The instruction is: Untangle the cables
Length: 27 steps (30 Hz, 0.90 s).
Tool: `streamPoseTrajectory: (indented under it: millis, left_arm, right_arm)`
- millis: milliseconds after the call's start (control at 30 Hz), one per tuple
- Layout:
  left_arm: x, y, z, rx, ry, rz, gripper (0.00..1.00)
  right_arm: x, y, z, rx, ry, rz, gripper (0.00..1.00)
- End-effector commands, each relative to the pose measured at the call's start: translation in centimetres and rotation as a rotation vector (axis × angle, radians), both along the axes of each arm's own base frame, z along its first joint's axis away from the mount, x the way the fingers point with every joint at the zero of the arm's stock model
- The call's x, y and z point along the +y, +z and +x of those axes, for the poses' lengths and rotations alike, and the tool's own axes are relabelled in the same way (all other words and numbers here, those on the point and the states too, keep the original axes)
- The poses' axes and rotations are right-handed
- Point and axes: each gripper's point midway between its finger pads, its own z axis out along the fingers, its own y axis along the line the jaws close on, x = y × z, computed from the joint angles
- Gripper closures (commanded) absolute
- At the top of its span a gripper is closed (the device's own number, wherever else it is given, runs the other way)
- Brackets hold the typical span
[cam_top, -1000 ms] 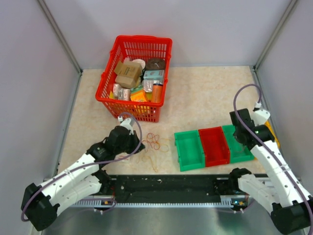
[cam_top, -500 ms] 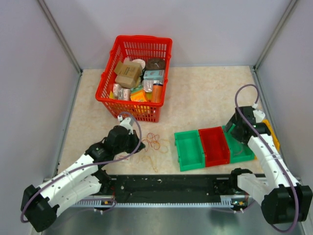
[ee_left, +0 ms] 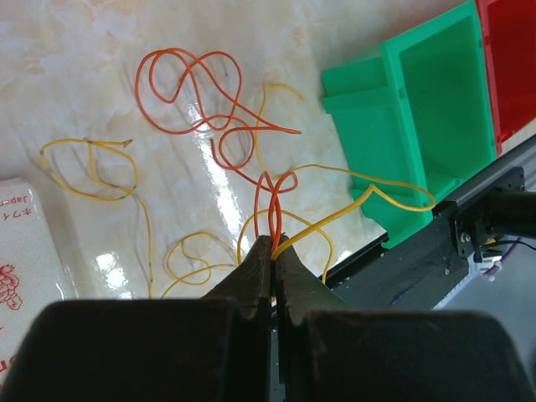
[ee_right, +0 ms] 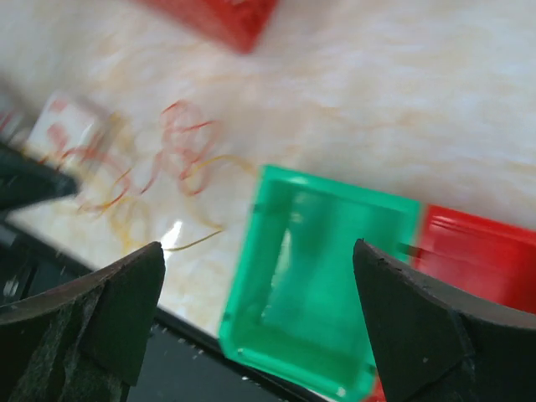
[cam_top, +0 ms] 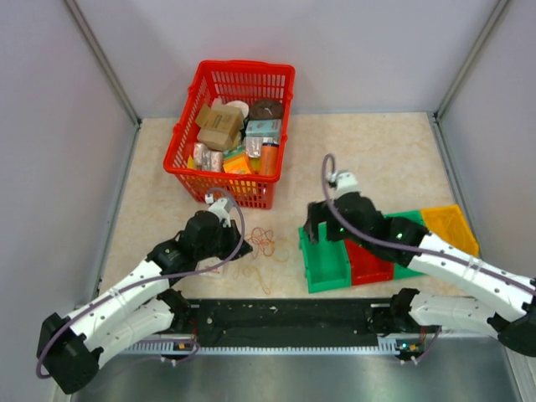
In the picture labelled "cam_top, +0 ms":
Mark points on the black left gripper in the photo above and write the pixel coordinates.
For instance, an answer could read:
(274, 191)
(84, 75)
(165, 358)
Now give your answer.
(234, 237)

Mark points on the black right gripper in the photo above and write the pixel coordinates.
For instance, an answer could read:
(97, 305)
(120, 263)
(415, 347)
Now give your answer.
(321, 212)

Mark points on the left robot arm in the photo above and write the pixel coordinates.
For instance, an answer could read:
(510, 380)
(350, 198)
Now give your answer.
(72, 349)

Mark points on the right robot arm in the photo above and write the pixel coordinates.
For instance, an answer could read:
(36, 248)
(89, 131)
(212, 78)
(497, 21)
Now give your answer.
(498, 303)

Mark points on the white tissue pack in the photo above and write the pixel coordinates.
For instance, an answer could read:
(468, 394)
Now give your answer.
(210, 267)

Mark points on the left green plastic bin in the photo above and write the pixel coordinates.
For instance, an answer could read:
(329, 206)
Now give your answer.
(327, 266)

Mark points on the green plastic bin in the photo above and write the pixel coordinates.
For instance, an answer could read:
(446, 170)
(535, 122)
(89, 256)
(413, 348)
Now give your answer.
(327, 266)
(401, 272)

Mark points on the red plastic bin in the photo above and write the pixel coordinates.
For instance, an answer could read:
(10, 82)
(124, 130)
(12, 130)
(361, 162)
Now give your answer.
(365, 267)

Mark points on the orange bottle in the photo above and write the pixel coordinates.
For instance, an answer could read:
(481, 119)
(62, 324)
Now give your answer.
(268, 158)

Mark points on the orange yellow sticky notes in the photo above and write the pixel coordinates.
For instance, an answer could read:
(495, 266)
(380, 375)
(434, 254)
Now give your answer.
(237, 163)

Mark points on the pink wrapped snack pack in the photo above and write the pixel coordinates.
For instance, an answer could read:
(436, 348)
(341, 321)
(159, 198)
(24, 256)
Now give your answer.
(207, 159)

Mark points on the silver foil snack pack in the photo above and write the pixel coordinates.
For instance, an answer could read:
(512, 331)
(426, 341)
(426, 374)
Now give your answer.
(253, 145)

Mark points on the small brown cardboard box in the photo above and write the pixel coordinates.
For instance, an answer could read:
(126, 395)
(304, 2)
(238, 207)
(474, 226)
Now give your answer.
(216, 140)

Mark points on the teal snack box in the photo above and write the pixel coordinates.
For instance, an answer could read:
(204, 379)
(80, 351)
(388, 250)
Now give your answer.
(264, 128)

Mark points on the red plastic shopping basket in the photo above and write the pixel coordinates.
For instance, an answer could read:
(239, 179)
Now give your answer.
(242, 80)

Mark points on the right green plastic bin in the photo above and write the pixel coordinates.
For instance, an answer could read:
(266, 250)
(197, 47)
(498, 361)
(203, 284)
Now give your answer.
(401, 272)

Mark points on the yellow plastic bin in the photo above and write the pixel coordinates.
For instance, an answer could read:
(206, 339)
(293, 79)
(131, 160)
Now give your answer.
(449, 223)

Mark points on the white round plate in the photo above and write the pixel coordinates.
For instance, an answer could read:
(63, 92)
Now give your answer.
(237, 104)

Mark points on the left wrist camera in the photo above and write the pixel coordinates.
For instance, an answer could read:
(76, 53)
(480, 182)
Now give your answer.
(221, 208)

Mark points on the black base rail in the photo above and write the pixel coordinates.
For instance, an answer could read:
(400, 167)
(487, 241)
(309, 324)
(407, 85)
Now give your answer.
(307, 322)

